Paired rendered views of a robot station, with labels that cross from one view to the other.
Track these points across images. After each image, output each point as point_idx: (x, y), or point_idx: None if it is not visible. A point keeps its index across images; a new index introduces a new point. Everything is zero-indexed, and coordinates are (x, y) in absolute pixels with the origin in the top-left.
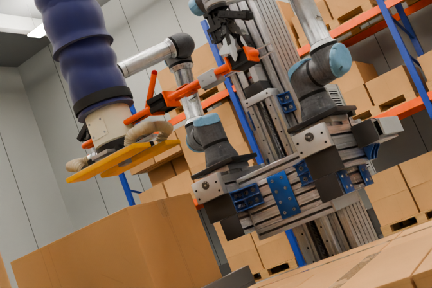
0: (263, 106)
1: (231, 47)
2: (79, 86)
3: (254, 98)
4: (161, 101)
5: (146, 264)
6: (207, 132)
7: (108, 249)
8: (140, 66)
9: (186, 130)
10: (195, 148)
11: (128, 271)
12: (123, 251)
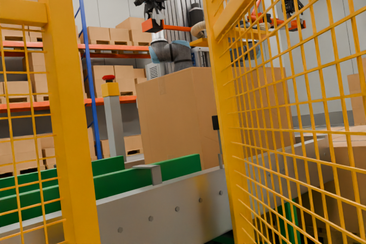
0: (204, 55)
1: (303, 17)
2: None
3: (204, 48)
4: (268, 18)
5: (290, 108)
6: (189, 52)
7: (271, 89)
8: None
9: (159, 43)
10: (160, 59)
11: (280, 109)
12: (280, 94)
